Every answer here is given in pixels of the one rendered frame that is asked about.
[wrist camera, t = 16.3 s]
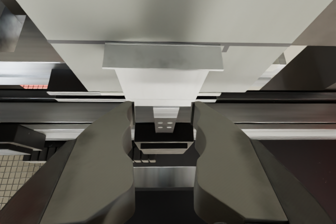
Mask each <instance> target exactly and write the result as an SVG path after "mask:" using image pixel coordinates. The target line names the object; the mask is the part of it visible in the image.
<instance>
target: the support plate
mask: <svg viewBox="0 0 336 224"><path fill-rule="evenodd" d="M16 1H17V2H18V4H19V5H20V6H21V7H22V9H23V10H24V11H25V12H26V14H27V15H28V16H29V17H30V19H31V20H32V21H33V22H34V24H35V25H36V26H37V27H38V29H39V30H40V31H41V33H42V34H43V35H44V36H45V38H46V39H47V40H75V41H143V42H211V43H278V44H292V43H293V42H294V41H295V39H296V38H297V37H298V36H299V35H300V34H301V33H302V32H303V31H304V30H305V29H306V28H307V27H308V26H309V25H310V24H311V23H312V22H313V21H314V20H315V19H316V17H317V16H318V15H319V14H320V13H321V12H322V11H323V10H324V9H325V8H326V7H327V6H328V5H329V4H330V3H331V2H332V1H333V0H16ZM51 45H52V46H53V48H54V49H55V50H56V51H57V53H58V54H59V55H60V56H61V58H62V59H63V60H64V61H65V63H66V64H67V65H68V66H69V68H70V69H71V70H72V71H73V73H74V74H75V75H76V76H77V78H78V79H79V80H80V81H81V83H82V84H83V85H84V86H85V88H86V89H87V90H88V91H89V92H123V90H122V87H121V85H120V82H119V79H118V76H117V74H116V71H115V69H102V65H103V57H104V50H105V44H69V43H51ZM287 48H288V47H281V46H229V48H228V50H227V52H222V53H221V54H222V62H223V69H224V70H223V71H209V72H208V74H207V76H206V78H205V80H204V82H203V85H202V87H201V89H200V91H199V92H229V93H245V92H246V91H247V90H248V89H249V88H250V87H251V86H252V85H253V84H254V83H255V81H256V80H257V79H258V78H259V77H260V76H261V75H262V74H263V73H264V72H265V71H266V70H267V69H268V68H269V67H270V66H271V65H272V64H273V63H274V62H275V60H276V59H277V58H278V57H279V56H280V55H281V54H282V53H283V52H284V51H285V50H286V49H287Z"/></svg>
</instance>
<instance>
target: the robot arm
mask: <svg viewBox="0 0 336 224"><path fill-rule="evenodd" d="M133 125H136V117H135V102H134V101H129V100H128V101H125V102H123V103H121V104H120V105H118V106H117V107H115V108H114V109H112V110H111V111H109V112H107V113H106V114H104V115H103V116H101V117H100V118H98V119H97V120H95V121H94V122H93V123H92V124H90V125H89V126H88V127H87V128H86V129H85V130H83V131H82V132H81V133H80V134H79V135H78V136H77V138H76V139H75V140H67V141H66V142H65V143H64V144H63V145H62V146H61V147H60V148H59V149H58V150H57V151H56V152H55V153H54V154H53V155H52V156H51V157H50V158H49V159H48V160H47V162H46V163H45V164H44V165H43V166H42V167H41V168H40V169H39V170H38V171H37V172H36V173H35V174H34V175H33V176H32V177H31V178H30V179H29V180H28V181H27V182H26V183H25V184H24V185H23V186H22V187H21V188H20V189H19V190H18V191H17V192H16V193H15V194H14V195H13V196H12V197H11V198H10V200H9V201H8V202H7V203H6V204H5V205H4V207H3V208H2V209H1V210H0V224H124V223H125V222H126V221H128V220H129V219H130V218H131V217H132V216H133V214H134V213H135V209H136V205H135V182H134V169H133V161H132V159H131V158H130V157H129V156H128V153H129V152H130V151H131V149H132V135H131V129H132V127H133ZM190 125H193V127H194V128H195V130H196V137H195V149H196V150H197V152H198V153H199V155H200V157H199V158H198V159H197V163H196V171H195V180H194V188H193V196H194V211H195V213H196V214H197V215H198V216H199V217H200V218H201V219H202V220H204V221H205V222H206V223H208V224H336V223H335V222H334V220H333V219H332V218H331V216H330V215H329V214H328V212H327V211H326V210H325V208H324V207H323V206H322V205H321V204H320V202H319V201H318V200H317V199H316V198H315V197H314V195H313V194H312V193H311V192H310V191H309V190H308V189H307V188H306V187H305V186H304V185H303V184H302V183H301V182H300V181H299V180H298V179H297V178H296V177H295V176H294V175H293V174H292V173H291V172H290V171H289V170H288V169H287V168H286V167H285V166H284V165H283V164H282V163H281V162H280V161H279V160H278V159H277V158H276V157H275V156H274V155H273V154H272V153H271V152H270V151H269V150H268V149H267V148H266V147H265V146H264V145H263V144H262V143H261V142H260V141H259V140H258V139H250V138H249V137H248V136H247V135H246V134H245V133H244V132H243V131H242V130H241V129H240V128H239V127H238V126H237V125H236V124H234V123H233V122H232V121H231V120H229V119H228V118H226V117H225V116H223V115H222V114H220V113H218V112H217V111H215V110H214V109H212V108H211V107H209V106H208V105H206V104H204V103H203V102H201V101H194V102H191V107H190Z"/></svg>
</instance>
